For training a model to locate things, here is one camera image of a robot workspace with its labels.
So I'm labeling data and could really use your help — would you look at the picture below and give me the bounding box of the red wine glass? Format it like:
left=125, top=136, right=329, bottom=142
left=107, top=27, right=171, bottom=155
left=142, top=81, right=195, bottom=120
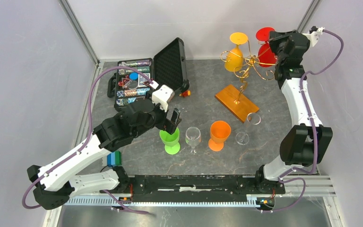
left=256, top=27, right=277, bottom=67

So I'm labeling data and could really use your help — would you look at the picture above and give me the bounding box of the clear round wine glass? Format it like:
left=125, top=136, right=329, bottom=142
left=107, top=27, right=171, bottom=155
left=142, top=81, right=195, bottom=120
left=185, top=127, right=201, bottom=153

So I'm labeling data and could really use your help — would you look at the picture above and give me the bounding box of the green wine glass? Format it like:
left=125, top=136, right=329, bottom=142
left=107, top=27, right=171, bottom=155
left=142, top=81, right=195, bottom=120
left=159, top=128, right=180, bottom=155

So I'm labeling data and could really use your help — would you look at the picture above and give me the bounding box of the yellow wine glass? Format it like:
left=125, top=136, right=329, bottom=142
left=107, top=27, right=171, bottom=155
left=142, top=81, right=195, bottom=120
left=224, top=32, right=248, bottom=72

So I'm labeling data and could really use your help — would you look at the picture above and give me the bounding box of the orange wine glass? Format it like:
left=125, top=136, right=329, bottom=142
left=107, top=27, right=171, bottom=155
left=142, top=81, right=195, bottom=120
left=208, top=121, right=231, bottom=152

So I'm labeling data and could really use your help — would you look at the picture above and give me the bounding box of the clear flute wine glass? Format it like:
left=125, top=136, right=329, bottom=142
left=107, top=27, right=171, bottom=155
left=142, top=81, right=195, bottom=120
left=235, top=113, right=261, bottom=145

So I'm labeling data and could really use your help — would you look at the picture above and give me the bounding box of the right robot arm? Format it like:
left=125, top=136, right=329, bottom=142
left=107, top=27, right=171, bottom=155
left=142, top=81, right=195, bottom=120
left=254, top=26, right=333, bottom=193

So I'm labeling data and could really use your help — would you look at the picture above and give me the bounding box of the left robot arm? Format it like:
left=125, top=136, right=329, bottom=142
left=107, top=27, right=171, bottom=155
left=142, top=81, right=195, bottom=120
left=22, top=98, right=181, bottom=210

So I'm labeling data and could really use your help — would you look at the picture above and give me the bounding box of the red yellow small toy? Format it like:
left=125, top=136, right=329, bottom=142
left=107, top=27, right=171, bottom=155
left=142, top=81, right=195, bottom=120
left=179, top=90, right=191, bottom=97

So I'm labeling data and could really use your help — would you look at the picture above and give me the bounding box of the playing card deck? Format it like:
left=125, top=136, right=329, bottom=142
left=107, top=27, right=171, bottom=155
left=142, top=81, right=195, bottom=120
left=138, top=73, right=151, bottom=87

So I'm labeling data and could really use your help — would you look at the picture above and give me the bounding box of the clear dealer button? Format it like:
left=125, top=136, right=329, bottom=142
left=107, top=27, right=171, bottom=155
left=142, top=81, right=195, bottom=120
left=127, top=80, right=138, bottom=90

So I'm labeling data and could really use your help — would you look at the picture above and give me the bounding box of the black poker chip case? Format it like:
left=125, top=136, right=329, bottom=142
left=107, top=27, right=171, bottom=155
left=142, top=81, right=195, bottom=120
left=107, top=37, right=190, bottom=111

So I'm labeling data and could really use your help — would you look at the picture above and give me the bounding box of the blue round chip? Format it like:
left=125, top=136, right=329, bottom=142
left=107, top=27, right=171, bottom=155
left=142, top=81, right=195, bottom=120
left=129, top=72, right=139, bottom=80

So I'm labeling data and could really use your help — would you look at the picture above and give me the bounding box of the blue green toy block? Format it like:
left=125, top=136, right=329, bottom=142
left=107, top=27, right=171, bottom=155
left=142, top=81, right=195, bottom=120
left=106, top=151, right=122, bottom=167

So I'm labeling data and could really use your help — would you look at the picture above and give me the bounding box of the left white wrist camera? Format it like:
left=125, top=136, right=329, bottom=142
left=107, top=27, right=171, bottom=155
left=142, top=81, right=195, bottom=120
left=150, top=80, right=175, bottom=112

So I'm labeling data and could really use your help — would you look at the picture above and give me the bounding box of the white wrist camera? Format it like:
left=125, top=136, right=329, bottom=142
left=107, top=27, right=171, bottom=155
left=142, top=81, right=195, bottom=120
left=303, top=26, right=325, bottom=47
left=150, top=80, right=175, bottom=112

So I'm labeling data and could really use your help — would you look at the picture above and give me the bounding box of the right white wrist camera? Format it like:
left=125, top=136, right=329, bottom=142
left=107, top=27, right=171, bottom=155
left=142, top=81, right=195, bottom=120
left=303, top=26, right=325, bottom=47

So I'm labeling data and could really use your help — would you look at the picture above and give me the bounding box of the gold wire glass rack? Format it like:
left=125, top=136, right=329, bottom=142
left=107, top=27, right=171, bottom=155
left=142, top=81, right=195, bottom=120
left=215, top=54, right=274, bottom=123

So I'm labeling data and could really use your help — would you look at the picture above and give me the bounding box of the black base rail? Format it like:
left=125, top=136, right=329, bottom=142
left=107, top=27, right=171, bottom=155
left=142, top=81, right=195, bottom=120
left=110, top=175, right=285, bottom=202

